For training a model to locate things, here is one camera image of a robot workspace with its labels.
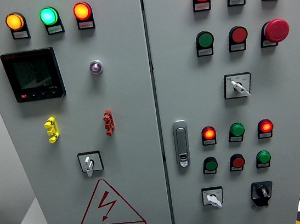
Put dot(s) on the grey cabinet door with display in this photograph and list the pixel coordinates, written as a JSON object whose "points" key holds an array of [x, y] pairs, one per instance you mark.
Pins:
{"points": [[125, 93]]}

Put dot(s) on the silver door lock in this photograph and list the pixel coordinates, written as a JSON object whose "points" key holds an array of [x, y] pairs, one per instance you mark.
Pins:
{"points": [[181, 138]]}

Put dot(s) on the grey cabinet door with lock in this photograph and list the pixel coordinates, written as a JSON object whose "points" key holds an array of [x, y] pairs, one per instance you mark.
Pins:
{"points": [[185, 85]]}

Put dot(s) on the small red lit lamp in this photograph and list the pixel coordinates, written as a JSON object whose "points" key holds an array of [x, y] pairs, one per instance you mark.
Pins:
{"points": [[266, 126], [209, 133]]}

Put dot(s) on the white round lamp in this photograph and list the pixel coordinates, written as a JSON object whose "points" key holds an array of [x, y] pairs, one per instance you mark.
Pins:
{"points": [[96, 66]]}

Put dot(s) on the small green push button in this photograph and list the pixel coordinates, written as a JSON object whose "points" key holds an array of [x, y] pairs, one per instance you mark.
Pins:
{"points": [[211, 165], [263, 157]]}

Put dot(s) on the small green lamp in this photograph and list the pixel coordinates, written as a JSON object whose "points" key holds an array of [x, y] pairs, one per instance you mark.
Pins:
{"points": [[237, 129]]}

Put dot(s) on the red warning triangle sticker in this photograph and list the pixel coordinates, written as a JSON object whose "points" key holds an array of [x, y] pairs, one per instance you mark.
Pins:
{"points": [[106, 203]]}

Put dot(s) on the small red push button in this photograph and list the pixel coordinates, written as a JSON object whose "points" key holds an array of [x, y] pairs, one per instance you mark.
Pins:
{"points": [[238, 162]]}

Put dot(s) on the black display meter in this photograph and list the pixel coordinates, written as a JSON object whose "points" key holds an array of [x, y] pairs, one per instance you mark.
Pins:
{"points": [[33, 75]]}

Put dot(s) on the green lit round lamp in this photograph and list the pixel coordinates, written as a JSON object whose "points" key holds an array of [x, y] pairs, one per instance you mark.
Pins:
{"points": [[49, 16]]}

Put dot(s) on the large red stop button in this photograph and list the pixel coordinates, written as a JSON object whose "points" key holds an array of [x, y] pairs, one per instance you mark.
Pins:
{"points": [[276, 30]]}

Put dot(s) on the yellow round lamp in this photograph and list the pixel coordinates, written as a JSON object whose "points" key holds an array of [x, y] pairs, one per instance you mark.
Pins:
{"points": [[14, 21]]}

